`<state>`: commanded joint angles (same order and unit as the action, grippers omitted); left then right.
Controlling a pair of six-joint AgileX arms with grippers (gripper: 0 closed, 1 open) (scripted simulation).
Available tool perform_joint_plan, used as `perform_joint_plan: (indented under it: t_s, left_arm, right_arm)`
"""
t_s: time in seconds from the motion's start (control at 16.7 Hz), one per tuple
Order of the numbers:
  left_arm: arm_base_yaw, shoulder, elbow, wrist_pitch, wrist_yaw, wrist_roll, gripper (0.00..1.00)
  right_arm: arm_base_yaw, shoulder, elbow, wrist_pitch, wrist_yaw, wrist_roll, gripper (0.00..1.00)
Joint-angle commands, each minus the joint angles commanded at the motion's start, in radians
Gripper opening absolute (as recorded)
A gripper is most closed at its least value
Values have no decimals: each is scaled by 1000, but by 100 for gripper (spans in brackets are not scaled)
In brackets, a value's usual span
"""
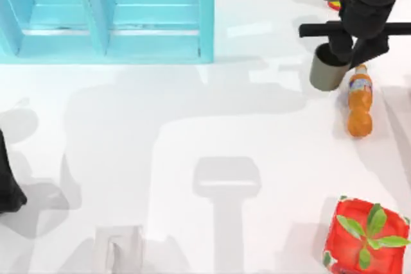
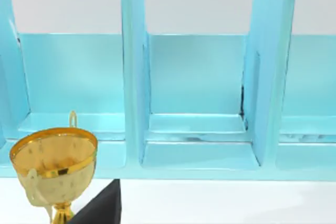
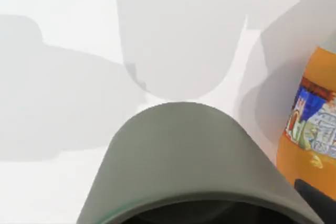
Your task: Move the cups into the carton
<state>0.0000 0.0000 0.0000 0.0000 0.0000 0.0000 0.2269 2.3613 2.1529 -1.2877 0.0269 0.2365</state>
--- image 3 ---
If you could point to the orange bottle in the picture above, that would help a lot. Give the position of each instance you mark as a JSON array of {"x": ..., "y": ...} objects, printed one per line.
[{"x": 315, "y": 103}]

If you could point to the grey-green cup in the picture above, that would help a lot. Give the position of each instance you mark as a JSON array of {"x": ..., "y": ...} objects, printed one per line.
[{"x": 181, "y": 153}]

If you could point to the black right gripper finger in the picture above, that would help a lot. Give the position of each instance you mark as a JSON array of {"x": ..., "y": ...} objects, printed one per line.
[{"x": 317, "y": 200}]

